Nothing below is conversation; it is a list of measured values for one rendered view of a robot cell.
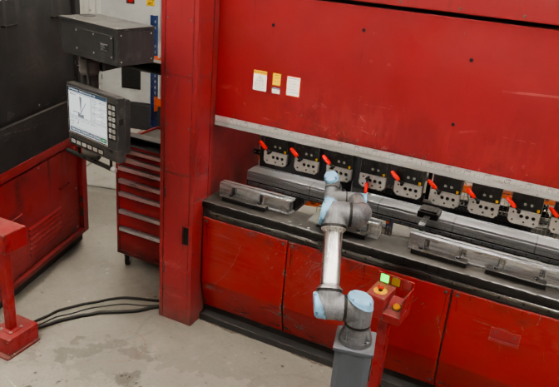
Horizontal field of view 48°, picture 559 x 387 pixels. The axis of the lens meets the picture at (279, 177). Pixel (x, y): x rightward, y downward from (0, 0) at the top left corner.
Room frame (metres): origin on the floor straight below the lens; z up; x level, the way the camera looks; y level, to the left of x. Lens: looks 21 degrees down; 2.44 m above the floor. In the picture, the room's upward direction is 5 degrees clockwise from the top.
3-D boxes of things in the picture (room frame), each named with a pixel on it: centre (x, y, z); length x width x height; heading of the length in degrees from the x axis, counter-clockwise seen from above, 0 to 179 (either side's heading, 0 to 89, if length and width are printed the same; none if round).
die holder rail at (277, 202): (3.55, 0.13, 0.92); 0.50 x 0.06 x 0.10; 66
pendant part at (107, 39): (3.37, 1.00, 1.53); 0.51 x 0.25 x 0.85; 53
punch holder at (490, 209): (3.00, -1.07, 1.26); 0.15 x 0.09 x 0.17; 66
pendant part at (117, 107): (3.27, 1.01, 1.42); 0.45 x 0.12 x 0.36; 53
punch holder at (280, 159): (3.49, 0.02, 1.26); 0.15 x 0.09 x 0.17; 66
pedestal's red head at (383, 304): (2.78, -0.61, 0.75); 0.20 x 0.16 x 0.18; 59
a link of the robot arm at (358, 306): (2.36, -0.39, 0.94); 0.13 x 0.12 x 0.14; 89
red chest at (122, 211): (4.26, 0.85, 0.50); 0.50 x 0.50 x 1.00; 66
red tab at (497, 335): (2.75, -1.24, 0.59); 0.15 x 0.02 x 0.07; 66
